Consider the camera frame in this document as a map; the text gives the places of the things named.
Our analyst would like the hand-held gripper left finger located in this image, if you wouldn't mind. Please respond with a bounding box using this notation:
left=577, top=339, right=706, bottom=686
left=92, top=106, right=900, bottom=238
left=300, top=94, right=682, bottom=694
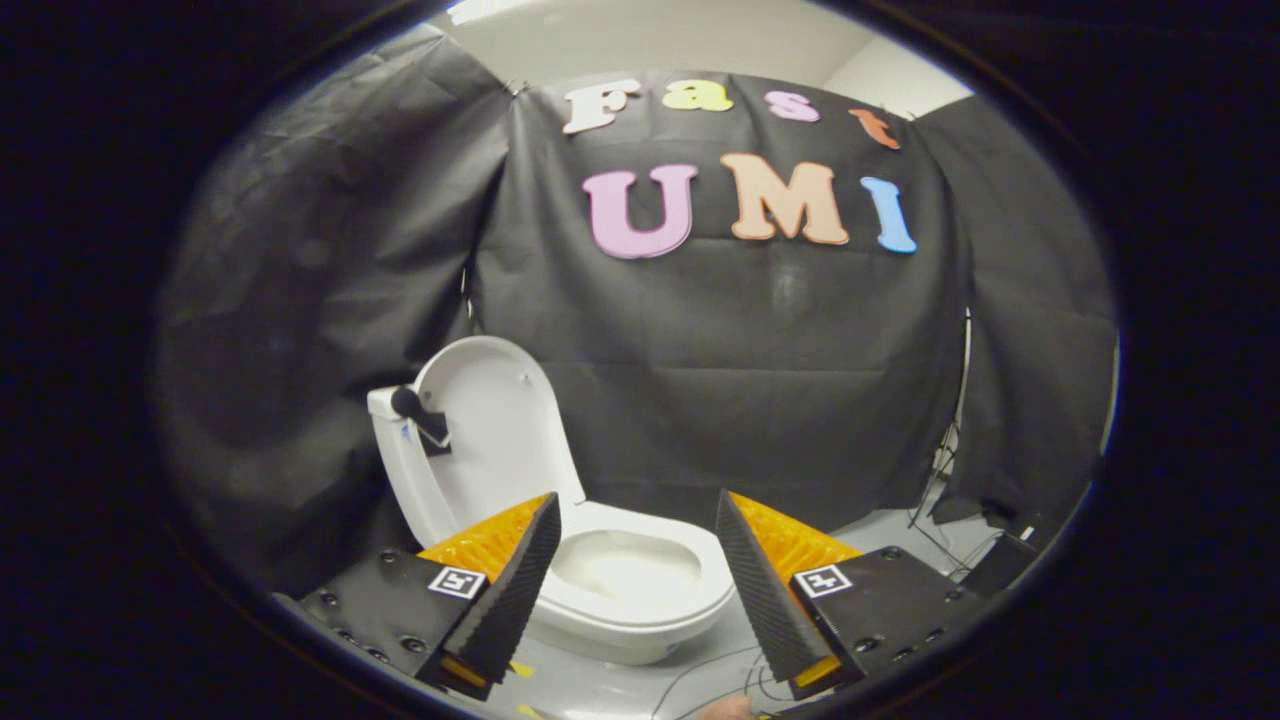
left=300, top=492, right=563, bottom=701

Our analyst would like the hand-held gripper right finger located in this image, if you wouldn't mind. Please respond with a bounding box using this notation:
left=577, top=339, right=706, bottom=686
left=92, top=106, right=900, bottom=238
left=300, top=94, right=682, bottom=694
left=715, top=489, right=979, bottom=700

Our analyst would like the white toilet lid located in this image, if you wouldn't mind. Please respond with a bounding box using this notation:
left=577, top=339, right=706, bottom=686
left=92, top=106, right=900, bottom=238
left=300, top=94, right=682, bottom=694
left=390, top=335, right=587, bottom=533

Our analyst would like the white toilet seat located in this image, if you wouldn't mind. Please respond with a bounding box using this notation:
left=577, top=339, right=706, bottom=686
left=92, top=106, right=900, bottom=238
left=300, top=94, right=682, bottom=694
left=540, top=500, right=737, bottom=628

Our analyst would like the white ceramic toilet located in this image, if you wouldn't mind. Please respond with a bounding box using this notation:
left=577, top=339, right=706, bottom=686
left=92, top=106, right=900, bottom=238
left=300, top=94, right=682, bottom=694
left=367, top=385, right=737, bottom=667

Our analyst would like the black backdrop cloth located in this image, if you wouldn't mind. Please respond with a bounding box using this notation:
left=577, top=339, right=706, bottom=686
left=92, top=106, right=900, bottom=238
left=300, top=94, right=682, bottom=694
left=155, top=25, right=1119, bottom=601

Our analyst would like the black box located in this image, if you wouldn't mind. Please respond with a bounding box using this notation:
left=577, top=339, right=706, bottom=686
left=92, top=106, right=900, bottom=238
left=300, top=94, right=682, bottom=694
left=958, top=512, right=1063, bottom=601

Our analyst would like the black light stand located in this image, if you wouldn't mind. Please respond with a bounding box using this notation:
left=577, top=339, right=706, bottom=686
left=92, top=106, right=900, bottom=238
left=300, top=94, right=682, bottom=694
left=905, top=308, right=974, bottom=531

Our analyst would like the ceiling light panel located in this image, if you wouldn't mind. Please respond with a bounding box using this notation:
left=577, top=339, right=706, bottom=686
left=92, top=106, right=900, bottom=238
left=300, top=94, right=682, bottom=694
left=445, top=0, right=563, bottom=27

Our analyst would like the black floor cable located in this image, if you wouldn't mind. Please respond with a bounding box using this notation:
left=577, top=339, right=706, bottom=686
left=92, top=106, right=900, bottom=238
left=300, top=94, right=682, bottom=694
left=650, top=640, right=796, bottom=720

